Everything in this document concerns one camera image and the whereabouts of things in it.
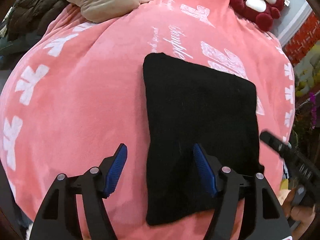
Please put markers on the dark puffer jacket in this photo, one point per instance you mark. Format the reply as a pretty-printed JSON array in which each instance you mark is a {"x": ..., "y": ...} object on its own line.
[{"x": 28, "y": 16}]

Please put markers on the black knit garment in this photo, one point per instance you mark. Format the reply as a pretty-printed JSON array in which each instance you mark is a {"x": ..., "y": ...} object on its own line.
[{"x": 187, "y": 104}]

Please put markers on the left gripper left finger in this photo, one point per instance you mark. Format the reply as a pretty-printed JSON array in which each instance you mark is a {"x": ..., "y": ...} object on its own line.
[{"x": 57, "y": 217}]

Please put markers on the red white teddy bear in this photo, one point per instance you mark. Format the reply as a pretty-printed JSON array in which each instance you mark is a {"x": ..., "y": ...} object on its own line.
[{"x": 261, "y": 12}]

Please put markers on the pink plush blanket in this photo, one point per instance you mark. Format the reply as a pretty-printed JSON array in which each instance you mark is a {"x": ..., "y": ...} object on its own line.
[{"x": 79, "y": 93}]

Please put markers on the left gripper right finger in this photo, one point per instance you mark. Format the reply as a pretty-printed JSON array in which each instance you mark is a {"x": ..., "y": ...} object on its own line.
[{"x": 262, "y": 217}]

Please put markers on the person's right hand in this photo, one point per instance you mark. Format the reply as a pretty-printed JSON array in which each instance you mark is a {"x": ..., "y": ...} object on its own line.
[{"x": 305, "y": 215}]

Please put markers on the purple orchid flowers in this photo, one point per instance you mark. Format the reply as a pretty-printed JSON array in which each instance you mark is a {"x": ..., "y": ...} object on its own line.
[{"x": 313, "y": 110}]

